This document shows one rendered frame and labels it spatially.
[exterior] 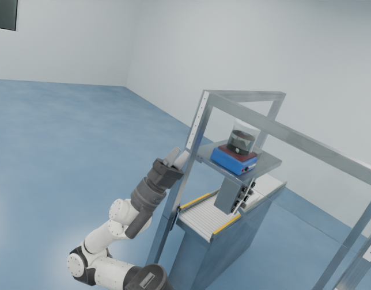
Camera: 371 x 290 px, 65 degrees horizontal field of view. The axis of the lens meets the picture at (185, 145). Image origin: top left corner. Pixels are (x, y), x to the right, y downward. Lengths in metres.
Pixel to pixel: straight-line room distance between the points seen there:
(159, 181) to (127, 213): 0.14
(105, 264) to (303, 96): 4.23
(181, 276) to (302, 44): 3.81
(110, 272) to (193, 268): 1.26
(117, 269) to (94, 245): 0.11
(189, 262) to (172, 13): 5.34
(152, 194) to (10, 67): 5.64
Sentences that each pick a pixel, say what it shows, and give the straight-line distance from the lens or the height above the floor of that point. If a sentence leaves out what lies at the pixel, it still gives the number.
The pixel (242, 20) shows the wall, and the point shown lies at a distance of 5.53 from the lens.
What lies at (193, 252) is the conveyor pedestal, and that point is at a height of 0.54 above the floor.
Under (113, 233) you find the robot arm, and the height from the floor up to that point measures 1.29.
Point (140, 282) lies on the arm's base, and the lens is 0.93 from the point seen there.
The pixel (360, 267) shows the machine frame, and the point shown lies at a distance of 1.49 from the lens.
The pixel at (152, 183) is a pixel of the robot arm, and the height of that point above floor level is 1.49.
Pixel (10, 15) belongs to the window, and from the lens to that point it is 6.25.
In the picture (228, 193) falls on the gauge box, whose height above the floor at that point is 1.16.
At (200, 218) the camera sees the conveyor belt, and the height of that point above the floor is 0.83.
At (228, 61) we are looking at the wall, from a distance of 5.53.
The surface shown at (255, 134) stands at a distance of 1.44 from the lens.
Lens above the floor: 1.94
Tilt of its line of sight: 22 degrees down
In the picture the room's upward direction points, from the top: 18 degrees clockwise
